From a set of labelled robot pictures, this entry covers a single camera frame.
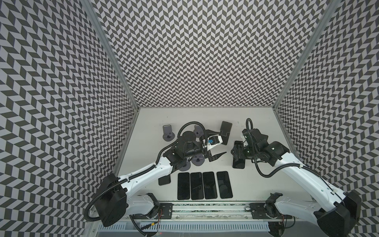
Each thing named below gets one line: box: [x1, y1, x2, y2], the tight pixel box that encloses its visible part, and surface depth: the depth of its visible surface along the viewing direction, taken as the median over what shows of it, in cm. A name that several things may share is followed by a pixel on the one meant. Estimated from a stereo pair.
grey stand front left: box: [178, 161, 191, 172], surface depth 88 cm
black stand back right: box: [219, 120, 233, 146], surface depth 96 cm
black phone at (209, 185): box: [202, 171, 218, 200], surface depth 82 cm
